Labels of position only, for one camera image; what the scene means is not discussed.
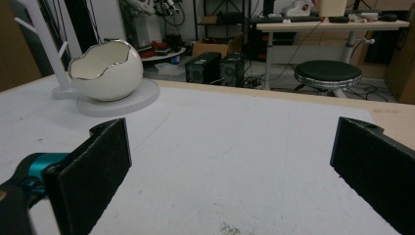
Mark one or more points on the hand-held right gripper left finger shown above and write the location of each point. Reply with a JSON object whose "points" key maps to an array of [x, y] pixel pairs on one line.
{"points": [[88, 176]]}

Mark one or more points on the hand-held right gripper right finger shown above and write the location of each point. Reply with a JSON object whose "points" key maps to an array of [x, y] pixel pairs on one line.
{"points": [[375, 169]]}

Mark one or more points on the white branched jewelry stand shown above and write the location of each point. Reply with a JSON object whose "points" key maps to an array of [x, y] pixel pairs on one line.
{"points": [[133, 101]]}

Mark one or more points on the white egg-shaped ceramic bowl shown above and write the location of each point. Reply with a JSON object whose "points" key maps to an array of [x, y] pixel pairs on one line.
{"points": [[112, 83]]}

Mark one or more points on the brown wooden cabinet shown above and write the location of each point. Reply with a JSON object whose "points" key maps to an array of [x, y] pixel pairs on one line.
{"points": [[403, 65]]}

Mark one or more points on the black round stool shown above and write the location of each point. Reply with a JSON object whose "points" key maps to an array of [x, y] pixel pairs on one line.
{"points": [[326, 70]]}

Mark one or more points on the white table mat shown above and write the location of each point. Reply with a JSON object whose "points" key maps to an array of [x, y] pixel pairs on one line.
{"points": [[221, 156]]}

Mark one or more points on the white round low table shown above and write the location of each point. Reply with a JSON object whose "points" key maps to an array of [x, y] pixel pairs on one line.
{"points": [[163, 56]]}

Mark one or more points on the wooden desk with white legs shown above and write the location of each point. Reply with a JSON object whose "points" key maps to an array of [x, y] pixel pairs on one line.
{"points": [[326, 26]]}

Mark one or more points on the black computer mouse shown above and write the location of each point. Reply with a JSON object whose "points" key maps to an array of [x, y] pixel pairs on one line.
{"points": [[388, 17]]}

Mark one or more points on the black computer box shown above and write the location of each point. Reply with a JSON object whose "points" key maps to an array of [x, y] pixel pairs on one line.
{"points": [[202, 68], [232, 70]]}

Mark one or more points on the beige box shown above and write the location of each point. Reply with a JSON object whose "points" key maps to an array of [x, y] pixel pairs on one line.
{"points": [[332, 8]]}

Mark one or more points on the black keyboard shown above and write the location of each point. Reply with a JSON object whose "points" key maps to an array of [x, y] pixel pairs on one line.
{"points": [[293, 19]]}

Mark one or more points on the brown cardboard box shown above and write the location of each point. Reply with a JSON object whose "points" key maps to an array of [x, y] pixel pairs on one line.
{"points": [[208, 49]]}

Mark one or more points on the black metal shelf rack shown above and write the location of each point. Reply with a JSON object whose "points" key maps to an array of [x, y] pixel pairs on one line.
{"points": [[225, 16]]}

